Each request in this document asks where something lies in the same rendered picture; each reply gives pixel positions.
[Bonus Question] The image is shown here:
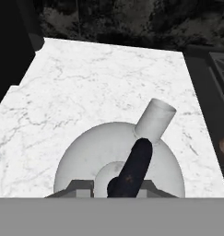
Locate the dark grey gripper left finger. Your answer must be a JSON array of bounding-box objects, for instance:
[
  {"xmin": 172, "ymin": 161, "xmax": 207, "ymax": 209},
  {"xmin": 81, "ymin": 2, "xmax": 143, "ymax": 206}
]
[{"xmin": 44, "ymin": 179, "xmax": 95, "ymax": 199}]

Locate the black fridge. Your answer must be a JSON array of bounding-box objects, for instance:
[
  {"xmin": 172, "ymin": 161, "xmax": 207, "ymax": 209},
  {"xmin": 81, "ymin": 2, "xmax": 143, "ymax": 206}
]
[{"xmin": 0, "ymin": 0, "xmax": 45, "ymax": 113}]

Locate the white kettle with black handle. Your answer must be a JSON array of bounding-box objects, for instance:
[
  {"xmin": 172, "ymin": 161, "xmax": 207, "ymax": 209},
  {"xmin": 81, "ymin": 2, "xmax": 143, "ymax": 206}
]
[{"xmin": 53, "ymin": 98, "xmax": 186, "ymax": 199}]

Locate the black stove hob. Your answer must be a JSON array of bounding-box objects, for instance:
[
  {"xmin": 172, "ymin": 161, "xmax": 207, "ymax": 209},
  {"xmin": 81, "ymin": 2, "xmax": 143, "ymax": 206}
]
[{"xmin": 182, "ymin": 44, "xmax": 224, "ymax": 194}]

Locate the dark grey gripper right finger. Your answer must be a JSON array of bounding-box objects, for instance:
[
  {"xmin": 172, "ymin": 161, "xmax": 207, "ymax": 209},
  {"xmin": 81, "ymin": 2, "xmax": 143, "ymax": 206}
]
[{"xmin": 136, "ymin": 180, "xmax": 180, "ymax": 199}]

